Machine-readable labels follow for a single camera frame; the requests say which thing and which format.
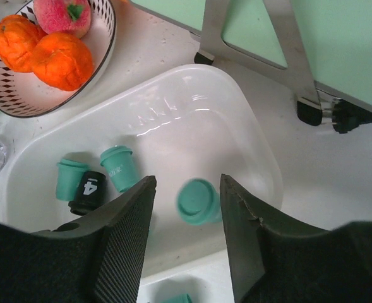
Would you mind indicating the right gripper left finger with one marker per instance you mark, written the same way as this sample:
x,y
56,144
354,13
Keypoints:
x,y
96,258

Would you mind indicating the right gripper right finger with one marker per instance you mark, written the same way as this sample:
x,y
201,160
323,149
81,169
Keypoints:
x,y
274,257

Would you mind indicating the black capsule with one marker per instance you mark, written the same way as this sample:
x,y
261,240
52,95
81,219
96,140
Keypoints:
x,y
90,193

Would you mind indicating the teal capsule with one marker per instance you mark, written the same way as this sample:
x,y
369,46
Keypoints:
x,y
181,298
120,166
198,203
70,173

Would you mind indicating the white storage basket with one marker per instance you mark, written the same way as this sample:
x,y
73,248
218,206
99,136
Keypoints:
x,y
192,121

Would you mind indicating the fruit bowl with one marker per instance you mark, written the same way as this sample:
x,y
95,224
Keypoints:
x,y
23,95

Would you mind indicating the right orange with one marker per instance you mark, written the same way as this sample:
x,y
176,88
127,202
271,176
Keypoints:
x,y
62,61

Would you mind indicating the orange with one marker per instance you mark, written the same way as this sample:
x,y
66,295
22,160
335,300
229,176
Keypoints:
x,y
18,38
62,61

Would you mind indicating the green cutting board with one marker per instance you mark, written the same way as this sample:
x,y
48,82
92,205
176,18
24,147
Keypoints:
x,y
339,41

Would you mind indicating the left orange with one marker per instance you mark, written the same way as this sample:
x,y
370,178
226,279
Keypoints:
x,y
18,38

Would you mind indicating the pink peach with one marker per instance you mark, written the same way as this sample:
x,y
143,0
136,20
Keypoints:
x,y
72,17

